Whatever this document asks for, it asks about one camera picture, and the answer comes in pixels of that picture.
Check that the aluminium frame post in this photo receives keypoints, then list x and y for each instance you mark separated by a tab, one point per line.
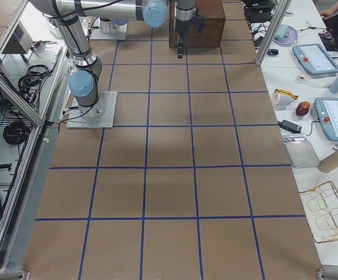
275	22

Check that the lower teach pendant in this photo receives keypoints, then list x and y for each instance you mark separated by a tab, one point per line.
327	110

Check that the lilac plate with items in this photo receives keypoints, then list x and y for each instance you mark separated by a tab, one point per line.
285	35

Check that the gold wire rack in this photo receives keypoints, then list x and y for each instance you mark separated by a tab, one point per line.
321	208

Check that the upper teach pendant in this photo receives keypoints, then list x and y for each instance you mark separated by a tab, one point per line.
315	59

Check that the dark wooden drawer box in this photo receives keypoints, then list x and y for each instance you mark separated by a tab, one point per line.
208	21

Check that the cardboard tube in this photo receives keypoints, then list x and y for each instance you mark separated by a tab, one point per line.
336	159

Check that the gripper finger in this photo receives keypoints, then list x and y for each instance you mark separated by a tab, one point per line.
181	43

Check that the teach pendant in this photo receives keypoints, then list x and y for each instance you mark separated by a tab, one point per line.
315	59
327	110

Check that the small blue black device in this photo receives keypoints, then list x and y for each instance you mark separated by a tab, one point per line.
273	52

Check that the gold metal cylinder tool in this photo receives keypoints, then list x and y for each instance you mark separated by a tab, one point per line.
287	93

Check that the red mango fruit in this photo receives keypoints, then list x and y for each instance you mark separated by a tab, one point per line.
303	108

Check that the pink cup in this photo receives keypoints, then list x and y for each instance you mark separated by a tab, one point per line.
279	99

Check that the black power adapter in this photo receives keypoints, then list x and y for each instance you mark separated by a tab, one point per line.
290	126

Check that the grey control box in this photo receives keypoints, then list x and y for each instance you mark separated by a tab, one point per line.
20	41

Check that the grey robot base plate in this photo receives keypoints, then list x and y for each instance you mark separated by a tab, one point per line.
100	116

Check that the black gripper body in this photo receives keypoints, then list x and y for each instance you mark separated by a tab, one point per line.
182	28

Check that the clear plastic container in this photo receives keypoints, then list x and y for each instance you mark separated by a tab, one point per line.
300	151

